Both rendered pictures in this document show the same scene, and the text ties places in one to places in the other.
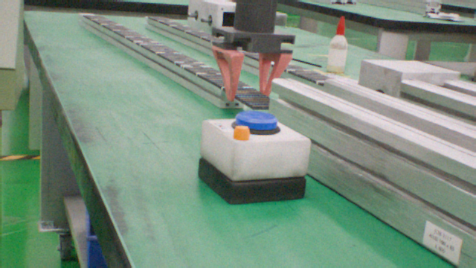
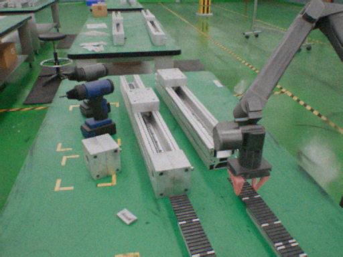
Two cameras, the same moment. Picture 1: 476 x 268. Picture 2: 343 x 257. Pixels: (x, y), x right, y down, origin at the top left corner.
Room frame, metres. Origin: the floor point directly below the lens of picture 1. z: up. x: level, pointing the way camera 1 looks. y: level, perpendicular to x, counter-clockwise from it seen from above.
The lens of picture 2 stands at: (1.62, -0.07, 1.36)
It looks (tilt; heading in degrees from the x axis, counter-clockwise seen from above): 27 degrees down; 192
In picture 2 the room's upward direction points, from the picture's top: straight up
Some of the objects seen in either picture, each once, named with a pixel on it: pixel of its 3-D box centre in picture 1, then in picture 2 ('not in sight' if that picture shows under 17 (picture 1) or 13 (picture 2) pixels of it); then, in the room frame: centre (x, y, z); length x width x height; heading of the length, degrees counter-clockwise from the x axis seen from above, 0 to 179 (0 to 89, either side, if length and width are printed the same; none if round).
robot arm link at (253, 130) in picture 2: not in sight; (250, 137); (0.91, -0.01, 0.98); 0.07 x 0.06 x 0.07; 112
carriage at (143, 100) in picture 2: not in sight; (142, 102); (0.50, -0.43, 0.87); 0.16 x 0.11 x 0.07; 27
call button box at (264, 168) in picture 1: (260, 156); not in sight; (0.61, -0.02, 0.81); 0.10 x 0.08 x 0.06; 117
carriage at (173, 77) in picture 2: not in sight; (171, 79); (0.19, -0.37, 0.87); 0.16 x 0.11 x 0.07; 27
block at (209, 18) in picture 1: (219, 20); not in sight; (1.79, 0.08, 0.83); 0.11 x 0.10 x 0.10; 119
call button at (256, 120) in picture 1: (256, 124); not in sight; (0.61, -0.02, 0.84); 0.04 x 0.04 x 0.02
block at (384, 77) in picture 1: (397, 100); (173, 173); (0.89, -0.22, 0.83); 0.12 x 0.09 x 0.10; 117
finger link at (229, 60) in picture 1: (242, 68); (251, 179); (0.90, 0.00, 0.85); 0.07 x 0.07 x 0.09; 27
